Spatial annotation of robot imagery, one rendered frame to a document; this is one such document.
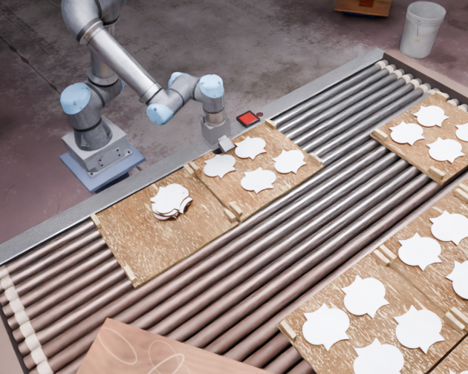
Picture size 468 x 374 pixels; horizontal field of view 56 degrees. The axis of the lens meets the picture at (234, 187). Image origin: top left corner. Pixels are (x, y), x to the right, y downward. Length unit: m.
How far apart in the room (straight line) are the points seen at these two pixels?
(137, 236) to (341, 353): 0.76
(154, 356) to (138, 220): 0.55
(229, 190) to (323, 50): 2.68
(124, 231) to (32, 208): 1.60
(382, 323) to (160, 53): 3.32
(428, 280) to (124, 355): 0.93
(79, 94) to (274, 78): 2.29
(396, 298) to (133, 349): 0.78
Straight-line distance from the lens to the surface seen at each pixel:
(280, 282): 1.43
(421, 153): 1.86
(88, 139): 1.81
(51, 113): 3.80
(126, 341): 1.26
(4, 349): 1.49
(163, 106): 1.40
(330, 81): 2.17
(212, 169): 1.69
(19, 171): 3.41
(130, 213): 1.62
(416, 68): 2.28
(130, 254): 1.52
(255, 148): 1.76
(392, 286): 1.46
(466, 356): 1.43
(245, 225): 1.55
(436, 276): 1.52
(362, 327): 1.38
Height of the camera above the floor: 2.17
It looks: 49 degrees down
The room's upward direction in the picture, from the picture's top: 4 degrees counter-clockwise
